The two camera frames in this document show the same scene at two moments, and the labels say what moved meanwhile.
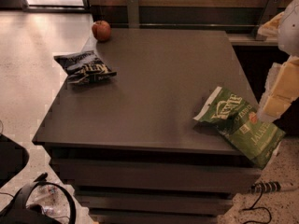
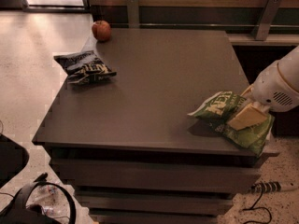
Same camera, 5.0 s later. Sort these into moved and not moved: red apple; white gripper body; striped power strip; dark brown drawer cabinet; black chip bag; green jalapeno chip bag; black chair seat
Moved: green jalapeno chip bag; white gripper body
Not moved: black chip bag; dark brown drawer cabinet; black chair seat; striped power strip; red apple
